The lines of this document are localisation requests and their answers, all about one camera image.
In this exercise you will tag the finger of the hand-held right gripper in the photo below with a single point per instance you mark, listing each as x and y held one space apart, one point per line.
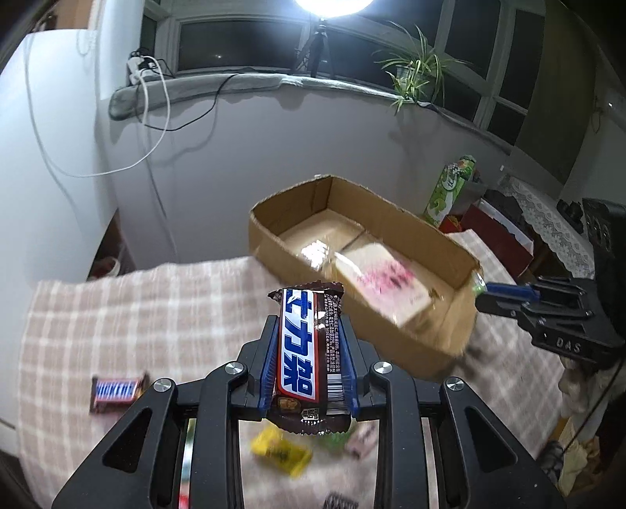
508 306
511 290

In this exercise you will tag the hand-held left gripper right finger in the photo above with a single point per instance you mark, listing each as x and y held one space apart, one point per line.
348 364

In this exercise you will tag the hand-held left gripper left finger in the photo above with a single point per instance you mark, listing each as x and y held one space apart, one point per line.
269 364

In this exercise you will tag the small green packet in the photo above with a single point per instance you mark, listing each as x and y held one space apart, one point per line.
478 285

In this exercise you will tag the brown chocolate bar blue lettering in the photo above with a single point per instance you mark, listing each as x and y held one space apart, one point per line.
298 342

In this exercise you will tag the cardboard box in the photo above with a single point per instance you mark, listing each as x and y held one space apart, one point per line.
440 337

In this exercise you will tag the red box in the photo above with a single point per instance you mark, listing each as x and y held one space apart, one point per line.
494 235

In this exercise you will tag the beige snack packet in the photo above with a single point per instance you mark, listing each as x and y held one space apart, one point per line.
361 439

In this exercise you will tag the yellow snack packet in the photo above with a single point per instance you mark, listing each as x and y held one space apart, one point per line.
281 448

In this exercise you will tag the white lace cloth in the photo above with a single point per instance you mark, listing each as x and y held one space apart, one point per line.
543 210

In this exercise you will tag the dark cloth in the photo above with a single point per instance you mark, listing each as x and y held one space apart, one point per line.
499 200

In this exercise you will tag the white packet with pink print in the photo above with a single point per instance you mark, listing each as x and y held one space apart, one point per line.
381 279

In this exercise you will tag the small black object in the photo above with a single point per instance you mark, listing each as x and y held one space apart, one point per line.
571 213

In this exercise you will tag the green carton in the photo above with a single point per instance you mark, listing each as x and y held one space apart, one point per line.
445 193

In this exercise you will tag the pale yellow cloth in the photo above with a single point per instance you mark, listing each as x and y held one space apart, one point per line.
579 440

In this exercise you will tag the black and white snack packet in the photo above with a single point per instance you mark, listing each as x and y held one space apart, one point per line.
340 501

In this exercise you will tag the small brown chocolate bar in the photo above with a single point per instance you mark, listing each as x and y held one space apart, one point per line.
117 394

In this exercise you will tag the white slipper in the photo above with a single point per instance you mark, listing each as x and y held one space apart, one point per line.
105 268

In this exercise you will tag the dark green curtain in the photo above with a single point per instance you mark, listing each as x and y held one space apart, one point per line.
552 88

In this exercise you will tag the potted spider plant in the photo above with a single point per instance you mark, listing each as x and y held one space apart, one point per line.
415 66

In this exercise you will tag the white cabinet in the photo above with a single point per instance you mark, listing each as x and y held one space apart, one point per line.
44 196

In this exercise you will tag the black tripod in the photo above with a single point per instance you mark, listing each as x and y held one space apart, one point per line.
318 49

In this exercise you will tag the window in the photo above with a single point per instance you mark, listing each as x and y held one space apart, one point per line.
234 44

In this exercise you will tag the white power strip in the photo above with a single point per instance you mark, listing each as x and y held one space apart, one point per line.
139 66

